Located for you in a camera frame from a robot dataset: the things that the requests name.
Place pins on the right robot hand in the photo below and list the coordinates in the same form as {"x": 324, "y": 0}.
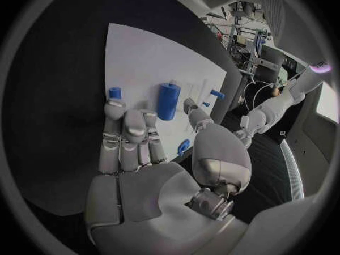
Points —
{"x": 148, "y": 195}

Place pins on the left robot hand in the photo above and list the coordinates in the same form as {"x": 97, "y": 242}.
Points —
{"x": 243, "y": 138}

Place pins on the blue gear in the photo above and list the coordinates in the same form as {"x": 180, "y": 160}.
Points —
{"x": 183, "y": 146}

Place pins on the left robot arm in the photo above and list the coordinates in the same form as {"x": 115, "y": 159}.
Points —
{"x": 276, "y": 108}

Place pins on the white task board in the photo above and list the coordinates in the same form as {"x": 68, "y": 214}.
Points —
{"x": 148, "y": 63}

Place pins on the small blue plug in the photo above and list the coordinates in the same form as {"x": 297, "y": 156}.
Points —
{"x": 206, "y": 104}

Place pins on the blue ribbed peg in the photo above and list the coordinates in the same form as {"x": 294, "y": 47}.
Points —
{"x": 217, "y": 94}

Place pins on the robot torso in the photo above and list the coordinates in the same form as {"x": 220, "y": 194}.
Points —
{"x": 313, "y": 142}

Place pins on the large blue cylinder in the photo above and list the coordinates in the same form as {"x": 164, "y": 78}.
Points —
{"x": 168, "y": 102}

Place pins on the cluttered equipment rack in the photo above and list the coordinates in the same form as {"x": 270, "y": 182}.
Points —
{"x": 239, "y": 36}

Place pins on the blue short cylinder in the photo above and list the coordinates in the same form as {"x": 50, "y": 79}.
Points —
{"x": 115, "y": 92}

